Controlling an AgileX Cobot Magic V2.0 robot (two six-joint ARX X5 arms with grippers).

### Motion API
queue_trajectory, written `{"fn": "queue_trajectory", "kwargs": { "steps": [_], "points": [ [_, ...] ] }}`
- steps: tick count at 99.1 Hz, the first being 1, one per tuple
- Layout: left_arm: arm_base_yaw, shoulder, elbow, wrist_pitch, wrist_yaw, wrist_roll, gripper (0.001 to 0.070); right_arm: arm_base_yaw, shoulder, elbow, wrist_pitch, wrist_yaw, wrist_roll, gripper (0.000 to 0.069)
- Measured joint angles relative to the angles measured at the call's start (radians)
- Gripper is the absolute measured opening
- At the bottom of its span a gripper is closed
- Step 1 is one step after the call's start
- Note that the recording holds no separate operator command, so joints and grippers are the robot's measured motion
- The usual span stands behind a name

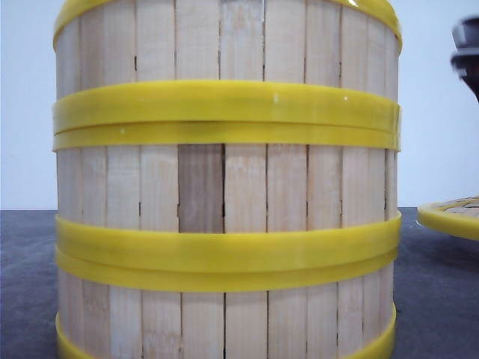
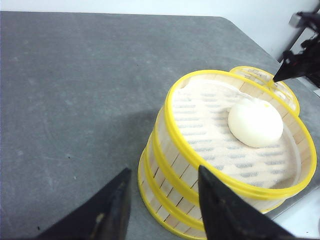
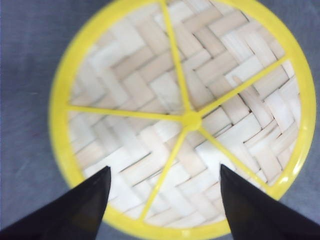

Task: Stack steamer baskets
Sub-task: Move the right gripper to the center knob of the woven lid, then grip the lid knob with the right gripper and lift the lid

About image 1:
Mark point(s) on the yellow rimmed steamer lid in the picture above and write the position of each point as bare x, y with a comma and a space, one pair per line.
456, 217

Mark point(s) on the front bamboo steamer basket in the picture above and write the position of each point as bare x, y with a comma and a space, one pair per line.
352, 318

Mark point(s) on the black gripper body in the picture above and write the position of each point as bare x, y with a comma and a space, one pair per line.
465, 59

